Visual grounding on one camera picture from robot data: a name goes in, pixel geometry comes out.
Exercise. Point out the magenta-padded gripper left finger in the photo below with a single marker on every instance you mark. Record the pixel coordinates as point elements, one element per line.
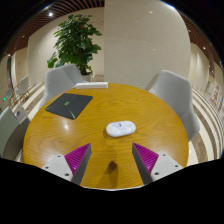
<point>60,165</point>

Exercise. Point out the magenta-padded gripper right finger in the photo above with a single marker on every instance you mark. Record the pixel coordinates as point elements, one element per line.
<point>164,164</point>

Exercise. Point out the white printed computer mouse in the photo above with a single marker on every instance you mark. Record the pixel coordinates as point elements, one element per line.
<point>120,128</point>

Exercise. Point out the black green-striped mouse pad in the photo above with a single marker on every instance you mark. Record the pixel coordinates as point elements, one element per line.
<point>69,105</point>

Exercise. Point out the grey floor-standing kiosk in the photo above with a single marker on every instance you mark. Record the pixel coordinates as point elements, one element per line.
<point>8,131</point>

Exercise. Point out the light grey shell chair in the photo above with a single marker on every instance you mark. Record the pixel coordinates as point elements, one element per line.
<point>58,83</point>
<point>176,95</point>

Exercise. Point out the white power strip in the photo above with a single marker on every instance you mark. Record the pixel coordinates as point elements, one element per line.
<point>91,85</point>

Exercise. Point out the colourful standing poster board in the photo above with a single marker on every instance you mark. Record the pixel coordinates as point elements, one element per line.
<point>215,93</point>

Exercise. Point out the small white wooden-legged chair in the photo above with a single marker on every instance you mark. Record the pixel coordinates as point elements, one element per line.
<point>23,86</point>

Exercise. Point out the white plant pot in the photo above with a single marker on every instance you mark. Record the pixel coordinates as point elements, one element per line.
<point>88,77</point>

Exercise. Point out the large green leafy plant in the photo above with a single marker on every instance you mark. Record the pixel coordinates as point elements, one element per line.
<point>76,43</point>

